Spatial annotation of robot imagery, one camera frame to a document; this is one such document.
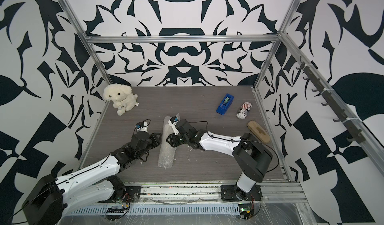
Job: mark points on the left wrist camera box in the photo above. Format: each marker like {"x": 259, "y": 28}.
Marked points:
{"x": 141, "y": 127}

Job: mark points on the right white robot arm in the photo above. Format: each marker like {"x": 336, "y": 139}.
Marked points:
{"x": 252, "y": 156}

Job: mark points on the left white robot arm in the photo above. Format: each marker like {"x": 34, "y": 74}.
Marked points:
{"x": 52, "y": 198}

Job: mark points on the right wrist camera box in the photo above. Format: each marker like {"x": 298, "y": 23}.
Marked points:
{"x": 172, "y": 122}

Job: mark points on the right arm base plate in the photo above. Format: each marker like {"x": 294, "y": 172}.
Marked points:
{"x": 231, "y": 193}

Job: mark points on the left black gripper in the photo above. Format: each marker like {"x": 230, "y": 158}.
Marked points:
{"x": 156, "y": 140}

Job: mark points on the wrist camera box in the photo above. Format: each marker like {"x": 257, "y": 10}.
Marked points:
{"x": 172, "y": 122}
{"x": 141, "y": 127}

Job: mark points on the right electronics board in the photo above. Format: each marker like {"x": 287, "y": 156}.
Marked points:
{"x": 246, "y": 211}

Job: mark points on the blue tape dispenser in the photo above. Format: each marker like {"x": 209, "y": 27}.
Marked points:
{"x": 225, "y": 104}

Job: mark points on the left electronics board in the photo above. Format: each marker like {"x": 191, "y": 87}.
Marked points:
{"x": 115, "y": 213}

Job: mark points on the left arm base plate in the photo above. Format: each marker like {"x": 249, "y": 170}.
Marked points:
{"x": 129, "y": 193}

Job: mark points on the oval wooden block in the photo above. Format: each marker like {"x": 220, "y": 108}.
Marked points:
{"x": 259, "y": 132}

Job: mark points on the flag print soda can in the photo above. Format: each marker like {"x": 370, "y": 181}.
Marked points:
{"x": 244, "y": 110}

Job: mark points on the white plush toy dog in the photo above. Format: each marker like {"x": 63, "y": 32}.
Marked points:
{"x": 122, "y": 97}

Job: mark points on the aluminium frame crossbar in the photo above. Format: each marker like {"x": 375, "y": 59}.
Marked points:
{"x": 181, "y": 39}

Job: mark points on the white slotted cable duct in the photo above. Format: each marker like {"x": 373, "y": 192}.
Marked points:
{"x": 161, "y": 209}

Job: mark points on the electronics board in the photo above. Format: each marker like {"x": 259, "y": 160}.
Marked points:
{"x": 246, "y": 211}
{"x": 115, "y": 213}

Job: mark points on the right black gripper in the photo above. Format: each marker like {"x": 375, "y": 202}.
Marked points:
{"x": 171, "y": 140}

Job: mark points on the clear bubble wrap sheet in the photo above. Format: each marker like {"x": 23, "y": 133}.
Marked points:
{"x": 167, "y": 152}

